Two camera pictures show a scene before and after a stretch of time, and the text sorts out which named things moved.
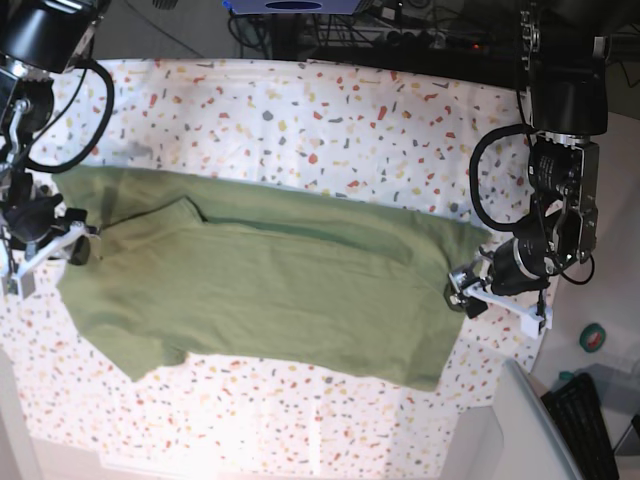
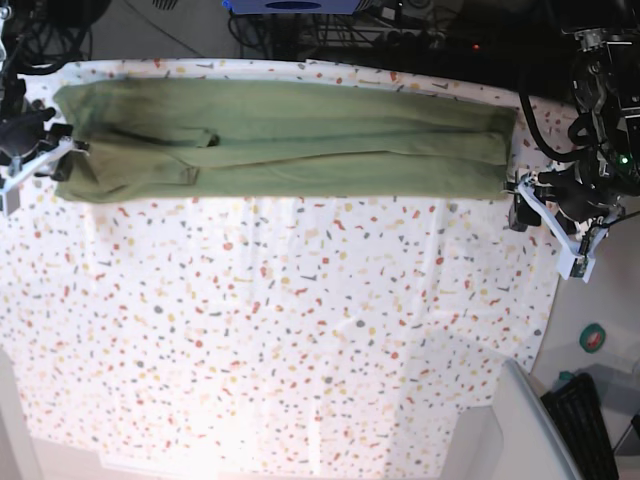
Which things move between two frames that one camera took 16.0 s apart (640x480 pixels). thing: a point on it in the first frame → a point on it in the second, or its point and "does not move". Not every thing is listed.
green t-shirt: (164, 264) → (149, 139)
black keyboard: (577, 409) does not move
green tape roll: (592, 337) does not move
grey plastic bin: (528, 443) does not move
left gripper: (29, 219) → (24, 135)
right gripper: (519, 266) → (579, 199)
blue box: (291, 7) does not move
